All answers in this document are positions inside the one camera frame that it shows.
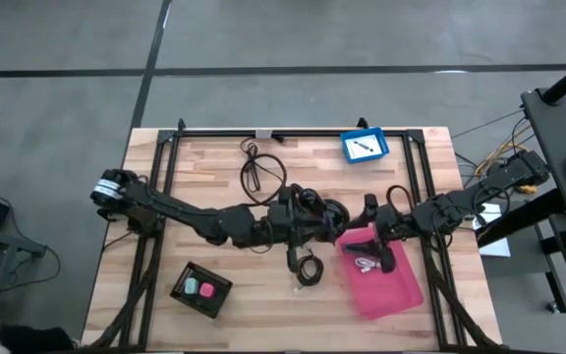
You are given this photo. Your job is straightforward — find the black USB cable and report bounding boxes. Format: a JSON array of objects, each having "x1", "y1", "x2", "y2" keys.
[{"x1": 294, "y1": 245, "x2": 325, "y2": 295}]

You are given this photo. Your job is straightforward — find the black side table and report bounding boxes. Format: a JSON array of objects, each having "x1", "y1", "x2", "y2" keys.
[{"x1": 521, "y1": 87, "x2": 566, "y2": 335}]

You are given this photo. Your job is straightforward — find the black aluminium table frame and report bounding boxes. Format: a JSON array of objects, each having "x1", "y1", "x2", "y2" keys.
[{"x1": 82, "y1": 117, "x2": 505, "y2": 354}]

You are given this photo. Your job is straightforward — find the black square mesh basket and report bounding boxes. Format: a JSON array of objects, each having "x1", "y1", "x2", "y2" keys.
[{"x1": 169, "y1": 260, "x2": 234, "y2": 320}]

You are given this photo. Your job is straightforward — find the black gooseneck desk lamp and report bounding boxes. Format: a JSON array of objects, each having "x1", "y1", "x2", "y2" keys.
[{"x1": 275, "y1": 184, "x2": 352, "y2": 245}]

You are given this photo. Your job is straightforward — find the black lamp power cord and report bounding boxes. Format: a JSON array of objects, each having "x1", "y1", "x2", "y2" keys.
[{"x1": 239, "y1": 137, "x2": 289, "y2": 207}]

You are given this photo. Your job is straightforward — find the yellow cables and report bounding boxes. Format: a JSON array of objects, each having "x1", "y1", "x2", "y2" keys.
[{"x1": 474, "y1": 142, "x2": 539, "y2": 194}]

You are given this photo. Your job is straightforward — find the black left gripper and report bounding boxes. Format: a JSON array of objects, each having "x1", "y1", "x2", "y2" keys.
[{"x1": 261, "y1": 185, "x2": 346, "y2": 274}]

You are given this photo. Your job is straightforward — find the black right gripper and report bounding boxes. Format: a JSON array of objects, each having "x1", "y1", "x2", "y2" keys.
[{"x1": 343, "y1": 194, "x2": 415, "y2": 274}]

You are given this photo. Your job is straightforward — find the white paper sheet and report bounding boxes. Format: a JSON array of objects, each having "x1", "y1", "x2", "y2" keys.
[{"x1": 479, "y1": 202, "x2": 513, "y2": 260}]

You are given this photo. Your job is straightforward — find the white cable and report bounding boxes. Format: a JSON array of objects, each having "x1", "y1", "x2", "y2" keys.
[{"x1": 354, "y1": 256, "x2": 382, "y2": 274}]

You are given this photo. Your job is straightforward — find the small blue plastic basket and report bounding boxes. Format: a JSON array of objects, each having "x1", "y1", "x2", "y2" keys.
[{"x1": 339, "y1": 126, "x2": 391, "y2": 165}]

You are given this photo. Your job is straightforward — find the pink plastic bin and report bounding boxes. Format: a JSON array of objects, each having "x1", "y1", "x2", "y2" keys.
[{"x1": 335, "y1": 223, "x2": 425, "y2": 322}]

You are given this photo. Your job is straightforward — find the person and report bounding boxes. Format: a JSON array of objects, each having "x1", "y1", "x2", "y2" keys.
[{"x1": 0, "y1": 307, "x2": 76, "y2": 354}]

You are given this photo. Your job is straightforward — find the white card in basket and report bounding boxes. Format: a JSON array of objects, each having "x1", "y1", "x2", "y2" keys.
[{"x1": 344, "y1": 133, "x2": 381, "y2": 161}]

